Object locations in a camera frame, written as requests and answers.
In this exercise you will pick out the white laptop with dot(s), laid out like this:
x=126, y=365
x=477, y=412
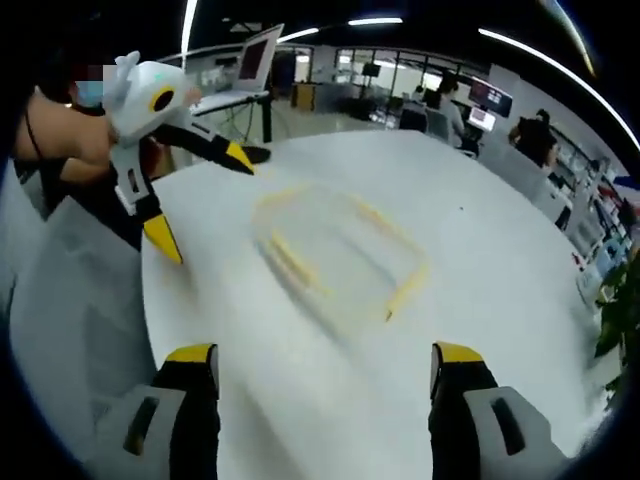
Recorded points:
x=257, y=60

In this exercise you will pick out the clear plastic container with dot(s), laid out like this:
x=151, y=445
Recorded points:
x=350, y=245

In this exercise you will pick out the clear container with yellow clips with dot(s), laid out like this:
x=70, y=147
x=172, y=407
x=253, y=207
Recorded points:
x=300, y=265

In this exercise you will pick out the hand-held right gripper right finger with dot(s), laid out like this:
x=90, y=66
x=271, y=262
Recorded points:
x=480, y=435

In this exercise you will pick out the person's white shirt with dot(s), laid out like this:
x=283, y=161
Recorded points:
x=75, y=300

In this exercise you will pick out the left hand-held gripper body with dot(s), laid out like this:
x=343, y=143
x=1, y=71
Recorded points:
x=135, y=105

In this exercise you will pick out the ceiling light strip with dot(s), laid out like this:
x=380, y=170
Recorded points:
x=550, y=62
x=375, y=21
x=189, y=25
x=298, y=35

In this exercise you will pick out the green plant in white pot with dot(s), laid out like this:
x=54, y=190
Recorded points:
x=622, y=320

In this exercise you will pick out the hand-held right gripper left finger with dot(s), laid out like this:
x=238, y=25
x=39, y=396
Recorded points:
x=150, y=430

